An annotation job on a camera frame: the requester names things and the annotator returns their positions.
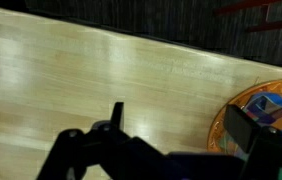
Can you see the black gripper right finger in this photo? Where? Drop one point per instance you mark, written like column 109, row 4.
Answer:
column 241, row 126

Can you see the clear bag of foam blocks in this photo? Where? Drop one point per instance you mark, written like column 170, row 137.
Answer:
column 274, row 100

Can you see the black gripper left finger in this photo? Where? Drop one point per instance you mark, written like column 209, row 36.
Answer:
column 117, row 115

